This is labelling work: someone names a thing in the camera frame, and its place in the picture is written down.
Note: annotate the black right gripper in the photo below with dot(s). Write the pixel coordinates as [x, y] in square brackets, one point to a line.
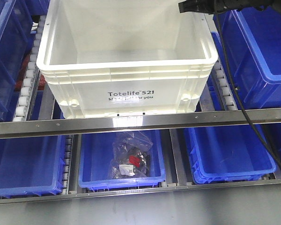
[221, 6]

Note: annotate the white plastic tote crate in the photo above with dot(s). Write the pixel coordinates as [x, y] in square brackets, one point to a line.
[106, 58]

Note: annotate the blue bin upper right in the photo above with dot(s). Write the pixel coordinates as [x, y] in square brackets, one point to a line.
[252, 40]

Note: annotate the blue bin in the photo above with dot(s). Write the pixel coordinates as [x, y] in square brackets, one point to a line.
[32, 166]
[15, 27]
[252, 40]
[226, 153]
[97, 153]

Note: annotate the white roller track right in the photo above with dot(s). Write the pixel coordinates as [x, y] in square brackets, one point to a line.
[222, 88]

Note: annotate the white roller track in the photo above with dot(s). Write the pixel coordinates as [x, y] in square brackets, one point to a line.
[222, 88]
[29, 87]

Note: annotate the blue bin lower right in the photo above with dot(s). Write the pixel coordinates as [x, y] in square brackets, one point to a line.
[226, 153]

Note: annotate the plastic bag with parts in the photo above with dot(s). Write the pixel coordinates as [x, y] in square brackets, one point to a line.
[131, 155]

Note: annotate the blue bin lower middle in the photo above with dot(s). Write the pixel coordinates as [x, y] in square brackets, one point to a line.
[97, 153]

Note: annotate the blue bin upper left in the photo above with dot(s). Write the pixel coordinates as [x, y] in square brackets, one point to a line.
[15, 27]

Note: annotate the white roller track left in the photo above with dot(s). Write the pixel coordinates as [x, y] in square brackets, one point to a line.
[29, 87]

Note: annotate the blue bin lower left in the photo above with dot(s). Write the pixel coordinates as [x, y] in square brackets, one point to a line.
[32, 166]

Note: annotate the upper metal shelf rail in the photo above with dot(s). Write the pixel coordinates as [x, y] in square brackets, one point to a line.
[113, 124]

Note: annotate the metal shelf rail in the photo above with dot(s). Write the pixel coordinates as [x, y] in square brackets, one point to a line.
[113, 124]
[137, 191]

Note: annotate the lower metal shelf rail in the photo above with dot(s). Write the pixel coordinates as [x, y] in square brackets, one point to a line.
[137, 191]

